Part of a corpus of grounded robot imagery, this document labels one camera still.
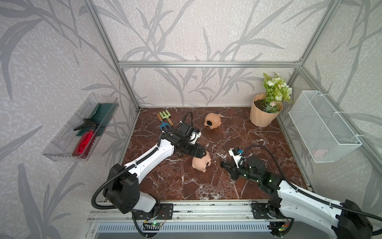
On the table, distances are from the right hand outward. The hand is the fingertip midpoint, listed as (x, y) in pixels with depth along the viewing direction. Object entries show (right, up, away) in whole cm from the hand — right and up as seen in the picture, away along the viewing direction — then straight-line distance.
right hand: (222, 164), depth 77 cm
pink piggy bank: (-11, -1, +4) cm, 12 cm away
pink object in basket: (+46, +6, -6) cm, 47 cm away
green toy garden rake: (-37, +27, +38) cm, 60 cm away
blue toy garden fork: (-38, +20, +31) cm, 53 cm away
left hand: (-12, +5, +3) cm, 13 cm away
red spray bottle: (-58, +15, -18) cm, 63 cm away
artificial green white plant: (+35, +40, +11) cm, 54 cm away
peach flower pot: (+29, +25, +22) cm, 44 cm away
